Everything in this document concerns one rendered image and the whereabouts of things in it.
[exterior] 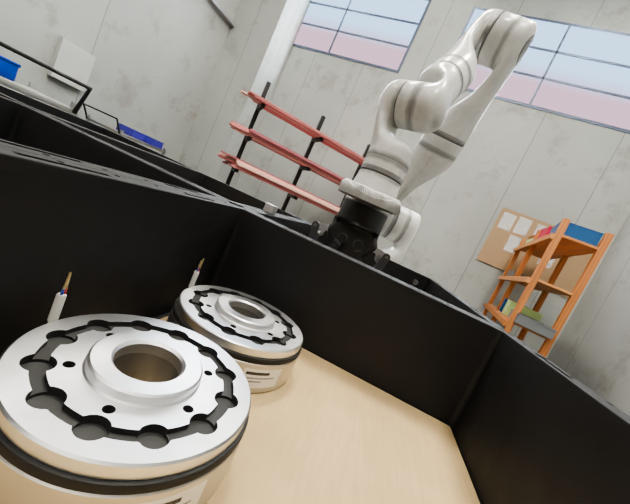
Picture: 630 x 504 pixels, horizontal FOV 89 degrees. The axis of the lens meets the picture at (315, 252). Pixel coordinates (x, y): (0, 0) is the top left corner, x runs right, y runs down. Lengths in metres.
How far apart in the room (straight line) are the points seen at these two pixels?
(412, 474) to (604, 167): 7.20
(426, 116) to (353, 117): 7.02
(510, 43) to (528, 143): 6.42
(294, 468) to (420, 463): 0.10
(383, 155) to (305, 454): 0.40
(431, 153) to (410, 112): 0.26
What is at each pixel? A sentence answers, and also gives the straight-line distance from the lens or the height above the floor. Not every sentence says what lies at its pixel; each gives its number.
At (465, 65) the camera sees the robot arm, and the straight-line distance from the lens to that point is 0.65.
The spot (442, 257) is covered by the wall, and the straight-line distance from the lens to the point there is 6.66.
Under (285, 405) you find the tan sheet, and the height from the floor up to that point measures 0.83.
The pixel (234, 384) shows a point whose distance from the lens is 0.18.
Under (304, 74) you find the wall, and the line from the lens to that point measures 8.40.
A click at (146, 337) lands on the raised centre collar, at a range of 0.19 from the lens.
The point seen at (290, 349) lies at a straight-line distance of 0.24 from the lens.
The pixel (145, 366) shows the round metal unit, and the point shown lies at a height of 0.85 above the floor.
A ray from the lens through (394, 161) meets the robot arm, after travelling 0.51.
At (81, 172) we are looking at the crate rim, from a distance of 0.19.
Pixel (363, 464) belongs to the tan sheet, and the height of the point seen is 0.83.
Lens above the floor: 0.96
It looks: 6 degrees down
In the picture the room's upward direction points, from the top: 24 degrees clockwise
